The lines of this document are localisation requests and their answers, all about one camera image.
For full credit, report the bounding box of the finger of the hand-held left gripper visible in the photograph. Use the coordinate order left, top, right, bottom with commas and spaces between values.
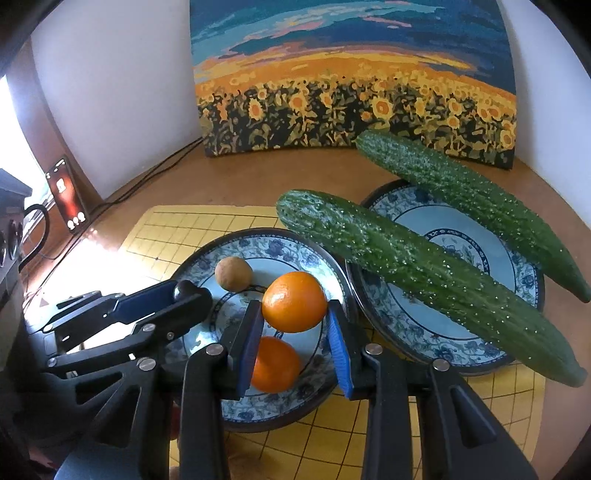
43, 280, 179, 336
44, 280, 214, 480

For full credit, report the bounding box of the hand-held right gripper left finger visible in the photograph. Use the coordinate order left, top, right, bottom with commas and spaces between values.
178, 300, 265, 480

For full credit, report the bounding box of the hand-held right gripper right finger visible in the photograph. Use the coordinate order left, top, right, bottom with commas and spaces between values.
326, 299, 539, 480

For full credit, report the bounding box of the orange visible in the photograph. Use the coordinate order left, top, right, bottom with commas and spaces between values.
249, 336, 303, 394
262, 271, 328, 334

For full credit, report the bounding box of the blue floral plate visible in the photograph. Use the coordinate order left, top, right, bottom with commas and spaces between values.
346, 180, 546, 377
168, 228, 358, 433

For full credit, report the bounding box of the small brown round fruit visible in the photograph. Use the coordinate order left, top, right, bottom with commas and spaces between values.
215, 257, 254, 292

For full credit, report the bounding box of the yellow grid mat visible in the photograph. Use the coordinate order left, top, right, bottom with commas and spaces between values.
115, 205, 548, 480

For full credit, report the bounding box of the green cucumber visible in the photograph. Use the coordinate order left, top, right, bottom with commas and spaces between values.
355, 130, 591, 304
276, 189, 588, 387

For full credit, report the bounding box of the smartphone with lit screen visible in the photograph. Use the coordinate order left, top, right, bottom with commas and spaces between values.
45, 156, 89, 232

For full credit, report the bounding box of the sunflower field painting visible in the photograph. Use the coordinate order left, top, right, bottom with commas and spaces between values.
190, 0, 518, 171

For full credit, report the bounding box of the black cable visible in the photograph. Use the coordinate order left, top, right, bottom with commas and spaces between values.
99, 137, 204, 204
28, 141, 205, 287

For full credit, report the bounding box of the dark appliance with handle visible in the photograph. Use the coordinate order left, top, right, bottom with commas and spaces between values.
0, 168, 51, 296

